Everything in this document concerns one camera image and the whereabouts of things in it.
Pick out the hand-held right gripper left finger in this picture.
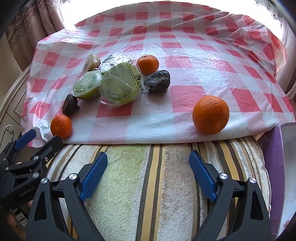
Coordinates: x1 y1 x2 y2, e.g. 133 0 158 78
26 152 108 241

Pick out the small mandarin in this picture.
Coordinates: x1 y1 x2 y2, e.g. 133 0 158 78
137 55 159 75
50 114 73 139

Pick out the purple cardboard box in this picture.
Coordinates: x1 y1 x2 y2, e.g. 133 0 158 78
257 123 296 234

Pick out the metal cabinet handle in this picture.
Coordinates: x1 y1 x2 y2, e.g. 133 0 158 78
0 125 15 149

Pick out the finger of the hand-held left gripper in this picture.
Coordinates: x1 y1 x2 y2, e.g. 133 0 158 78
5 136 63 181
0 129 37 164

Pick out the cut green fruit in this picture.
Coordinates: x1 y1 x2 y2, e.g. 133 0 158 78
72 70 102 100

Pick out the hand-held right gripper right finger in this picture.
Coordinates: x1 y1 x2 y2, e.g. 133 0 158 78
188 151 272 241

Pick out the small dark passion fruit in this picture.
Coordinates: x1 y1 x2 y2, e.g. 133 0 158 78
62 94 80 117

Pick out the patterned beige curtain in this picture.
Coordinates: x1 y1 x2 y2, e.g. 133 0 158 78
5 0 67 70

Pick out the wrapped yellow brown fruit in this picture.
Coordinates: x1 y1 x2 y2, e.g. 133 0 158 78
81 53 102 73

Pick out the person's left hand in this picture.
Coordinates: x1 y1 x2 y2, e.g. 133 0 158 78
5 211 28 236

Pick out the red white plastic bag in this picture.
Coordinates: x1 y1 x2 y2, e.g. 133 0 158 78
21 2 294 149

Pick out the large dark wrinkled passion fruit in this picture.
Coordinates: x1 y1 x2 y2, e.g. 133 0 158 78
144 70 171 94

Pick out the cream wooden cabinet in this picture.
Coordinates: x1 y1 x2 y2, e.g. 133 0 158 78
0 37 35 151

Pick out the striped towel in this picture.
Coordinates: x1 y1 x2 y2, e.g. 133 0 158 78
45 136 271 241

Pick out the large green fruit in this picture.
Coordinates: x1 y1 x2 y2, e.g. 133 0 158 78
98 61 149 107

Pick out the large orange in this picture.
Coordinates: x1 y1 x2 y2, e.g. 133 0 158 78
192 95 230 135

